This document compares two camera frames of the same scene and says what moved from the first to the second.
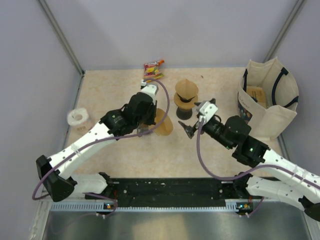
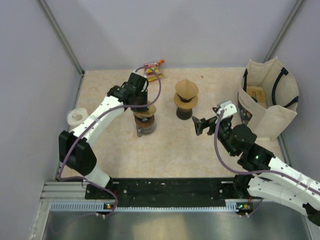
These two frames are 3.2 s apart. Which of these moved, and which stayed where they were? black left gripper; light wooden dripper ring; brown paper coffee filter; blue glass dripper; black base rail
Moved: black left gripper
Stayed: black base rail; light wooden dripper ring; blue glass dripper; brown paper coffee filter
